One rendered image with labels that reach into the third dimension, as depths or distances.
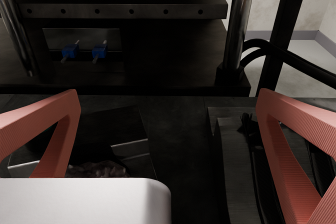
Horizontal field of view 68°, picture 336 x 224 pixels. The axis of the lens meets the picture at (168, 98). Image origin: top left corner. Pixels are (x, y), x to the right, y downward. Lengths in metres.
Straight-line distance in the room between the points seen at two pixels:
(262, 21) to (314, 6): 0.59
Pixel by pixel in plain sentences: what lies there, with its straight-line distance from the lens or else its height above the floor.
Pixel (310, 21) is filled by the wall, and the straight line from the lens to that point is 3.58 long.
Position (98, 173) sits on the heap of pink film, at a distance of 0.49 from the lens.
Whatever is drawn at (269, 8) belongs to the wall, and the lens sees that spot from 3.31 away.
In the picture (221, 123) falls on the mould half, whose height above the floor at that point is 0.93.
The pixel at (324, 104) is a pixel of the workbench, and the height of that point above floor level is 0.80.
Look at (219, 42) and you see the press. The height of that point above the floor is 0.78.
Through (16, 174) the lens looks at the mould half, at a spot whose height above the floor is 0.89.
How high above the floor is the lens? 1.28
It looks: 37 degrees down
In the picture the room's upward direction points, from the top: straight up
